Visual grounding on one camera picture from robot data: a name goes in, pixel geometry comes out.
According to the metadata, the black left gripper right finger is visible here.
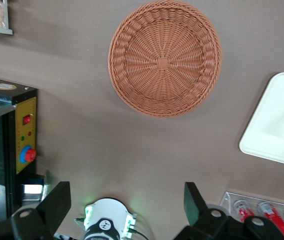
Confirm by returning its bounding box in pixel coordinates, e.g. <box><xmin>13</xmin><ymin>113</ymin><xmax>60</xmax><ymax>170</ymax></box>
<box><xmin>174</xmin><ymin>181</ymin><xmax>284</xmax><ymax>240</ymax></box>

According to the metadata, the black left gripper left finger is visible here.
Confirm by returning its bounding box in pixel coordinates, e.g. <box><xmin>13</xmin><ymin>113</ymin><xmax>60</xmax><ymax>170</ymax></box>
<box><xmin>0</xmin><ymin>181</ymin><xmax>72</xmax><ymax>240</ymax></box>

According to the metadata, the cream plastic tray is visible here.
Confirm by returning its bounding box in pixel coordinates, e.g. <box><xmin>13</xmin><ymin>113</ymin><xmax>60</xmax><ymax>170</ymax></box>
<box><xmin>238</xmin><ymin>72</ymin><xmax>284</xmax><ymax>169</ymax></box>

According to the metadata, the brown round wicker basket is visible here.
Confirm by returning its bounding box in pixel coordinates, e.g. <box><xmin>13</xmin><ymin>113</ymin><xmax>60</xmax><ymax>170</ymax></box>
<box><xmin>107</xmin><ymin>0</ymin><xmax>223</xmax><ymax>119</ymax></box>

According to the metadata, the clear acrylic bottle rack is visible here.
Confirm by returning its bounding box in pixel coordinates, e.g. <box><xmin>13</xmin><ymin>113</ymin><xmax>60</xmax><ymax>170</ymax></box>
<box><xmin>219</xmin><ymin>191</ymin><xmax>284</xmax><ymax>240</ymax></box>

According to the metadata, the red cola bottle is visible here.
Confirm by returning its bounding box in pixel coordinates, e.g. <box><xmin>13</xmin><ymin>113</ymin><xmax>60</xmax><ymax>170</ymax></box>
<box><xmin>257</xmin><ymin>201</ymin><xmax>284</xmax><ymax>240</ymax></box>
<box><xmin>234</xmin><ymin>199</ymin><xmax>255</xmax><ymax>224</ymax></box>

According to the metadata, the black food warmer machine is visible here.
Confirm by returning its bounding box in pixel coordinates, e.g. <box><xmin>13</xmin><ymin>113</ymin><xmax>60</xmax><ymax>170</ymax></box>
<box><xmin>0</xmin><ymin>74</ymin><xmax>50</xmax><ymax>223</ymax></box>

